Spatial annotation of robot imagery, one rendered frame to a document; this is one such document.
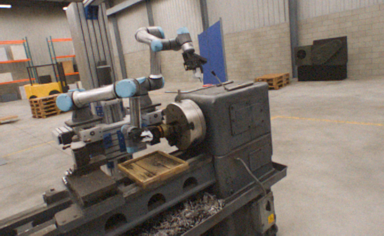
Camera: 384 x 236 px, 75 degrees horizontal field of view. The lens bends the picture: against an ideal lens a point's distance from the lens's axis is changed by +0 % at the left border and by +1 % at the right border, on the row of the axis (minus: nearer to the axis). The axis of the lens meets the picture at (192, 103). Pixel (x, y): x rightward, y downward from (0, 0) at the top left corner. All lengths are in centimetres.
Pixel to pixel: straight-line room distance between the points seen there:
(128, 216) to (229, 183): 69
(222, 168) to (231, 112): 37
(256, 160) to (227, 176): 30
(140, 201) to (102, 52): 125
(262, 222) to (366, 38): 969
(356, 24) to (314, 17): 153
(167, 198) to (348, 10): 1045
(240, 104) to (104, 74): 108
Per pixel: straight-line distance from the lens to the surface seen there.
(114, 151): 209
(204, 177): 167
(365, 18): 1118
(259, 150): 194
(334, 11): 1147
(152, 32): 201
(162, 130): 155
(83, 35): 219
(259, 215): 203
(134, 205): 146
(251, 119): 182
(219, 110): 157
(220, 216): 166
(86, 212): 128
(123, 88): 165
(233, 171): 178
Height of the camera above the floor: 151
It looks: 11 degrees down
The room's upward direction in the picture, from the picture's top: 8 degrees counter-clockwise
